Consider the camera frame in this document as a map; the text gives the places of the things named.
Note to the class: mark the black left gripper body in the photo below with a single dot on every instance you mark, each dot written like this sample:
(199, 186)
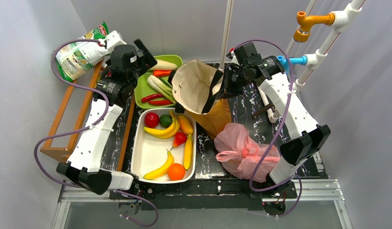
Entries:
(145, 54)

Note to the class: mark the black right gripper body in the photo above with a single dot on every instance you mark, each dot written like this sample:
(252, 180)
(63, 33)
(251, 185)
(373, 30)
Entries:
(232, 82)

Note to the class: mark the brown paper bag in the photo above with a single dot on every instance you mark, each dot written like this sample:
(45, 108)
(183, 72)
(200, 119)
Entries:
(195, 87)

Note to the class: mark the pink plastic grocery bag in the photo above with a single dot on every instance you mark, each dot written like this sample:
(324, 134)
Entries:
(237, 151)

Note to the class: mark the green chips bag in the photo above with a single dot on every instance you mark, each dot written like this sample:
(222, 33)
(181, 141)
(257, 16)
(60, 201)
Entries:
(76, 59)

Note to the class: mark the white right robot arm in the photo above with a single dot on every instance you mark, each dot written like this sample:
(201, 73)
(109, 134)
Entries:
(273, 75)

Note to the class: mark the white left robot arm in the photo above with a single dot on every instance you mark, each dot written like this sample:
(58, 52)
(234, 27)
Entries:
(116, 84)

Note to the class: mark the yellow banana by bag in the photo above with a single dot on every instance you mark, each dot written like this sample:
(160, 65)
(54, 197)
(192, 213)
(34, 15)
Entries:
(188, 152)

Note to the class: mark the white radish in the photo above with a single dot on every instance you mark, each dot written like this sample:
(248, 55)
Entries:
(163, 65)

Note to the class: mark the orange carrot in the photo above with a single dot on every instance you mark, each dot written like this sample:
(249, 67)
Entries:
(159, 73)

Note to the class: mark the green vegetable tray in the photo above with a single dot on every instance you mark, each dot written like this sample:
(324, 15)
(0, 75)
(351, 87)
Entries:
(143, 89)

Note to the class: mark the green white leek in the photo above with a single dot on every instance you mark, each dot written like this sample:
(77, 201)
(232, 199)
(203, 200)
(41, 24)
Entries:
(162, 87)

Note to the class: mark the red chili pepper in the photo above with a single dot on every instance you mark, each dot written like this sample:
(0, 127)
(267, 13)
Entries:
(151, 97)

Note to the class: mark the orange mango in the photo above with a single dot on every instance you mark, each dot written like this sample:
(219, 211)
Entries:
(185, 125)

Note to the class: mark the red apple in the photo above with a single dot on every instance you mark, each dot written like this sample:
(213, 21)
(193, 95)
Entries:
(151, 120)

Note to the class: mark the green lime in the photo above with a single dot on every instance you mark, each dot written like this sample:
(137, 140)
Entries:
(165, 120)

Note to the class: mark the yellow banana bunch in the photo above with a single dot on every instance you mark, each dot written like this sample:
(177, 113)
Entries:
(164, 133)

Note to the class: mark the blue faucet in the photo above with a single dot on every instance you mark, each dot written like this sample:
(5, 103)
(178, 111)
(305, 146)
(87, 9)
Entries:
(301, 60)

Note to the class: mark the orange faucet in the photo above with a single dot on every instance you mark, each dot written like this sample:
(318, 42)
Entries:
(305, 23)

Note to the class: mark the white fruit tray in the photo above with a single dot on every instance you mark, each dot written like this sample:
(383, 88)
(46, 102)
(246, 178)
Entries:
(149, 152)

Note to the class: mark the wooden rack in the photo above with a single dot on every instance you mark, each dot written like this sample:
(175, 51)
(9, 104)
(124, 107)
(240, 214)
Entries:
(72, 115)

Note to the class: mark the orange fruit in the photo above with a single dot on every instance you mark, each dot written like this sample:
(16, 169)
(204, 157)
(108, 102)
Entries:
(176, 172)

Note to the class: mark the single yellow banana lower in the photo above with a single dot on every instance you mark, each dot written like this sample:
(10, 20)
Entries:
(161, 170)

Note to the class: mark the white pipe frame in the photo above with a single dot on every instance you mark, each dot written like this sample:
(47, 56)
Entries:
(345, 12)

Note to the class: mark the aluminium base frame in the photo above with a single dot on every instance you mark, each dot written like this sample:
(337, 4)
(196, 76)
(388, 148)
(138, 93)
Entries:
(211, 199)

